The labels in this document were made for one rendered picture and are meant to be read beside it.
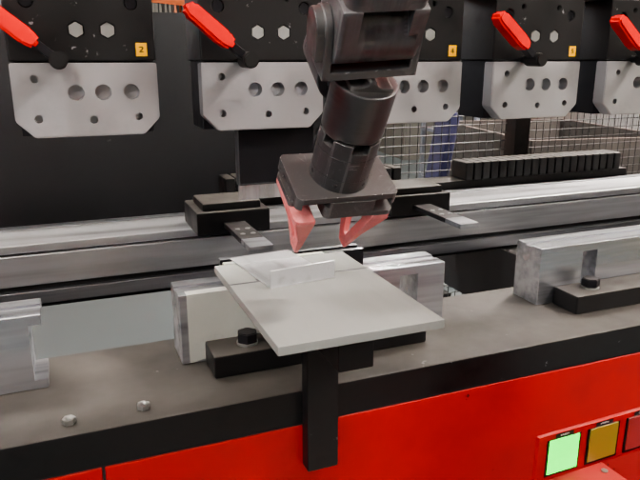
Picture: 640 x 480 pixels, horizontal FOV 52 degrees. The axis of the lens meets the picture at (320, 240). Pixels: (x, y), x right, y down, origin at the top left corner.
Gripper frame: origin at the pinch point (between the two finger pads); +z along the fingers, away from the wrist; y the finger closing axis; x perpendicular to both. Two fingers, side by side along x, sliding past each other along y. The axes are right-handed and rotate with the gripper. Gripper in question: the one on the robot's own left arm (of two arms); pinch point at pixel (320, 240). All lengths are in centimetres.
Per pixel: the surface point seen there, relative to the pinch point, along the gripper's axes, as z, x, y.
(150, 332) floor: 214, -143, -7
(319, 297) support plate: 7.5, 1.8, -0.9
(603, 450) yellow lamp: 18.4, 22.4, -33.5
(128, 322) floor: 222, -158, 2
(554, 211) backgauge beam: 33, -31, -70
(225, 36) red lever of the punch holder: -11.5, -20.7, 6.6
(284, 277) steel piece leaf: 9.1, -2.9, 1.6
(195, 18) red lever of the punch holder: -13.0, -21.6, 9.7
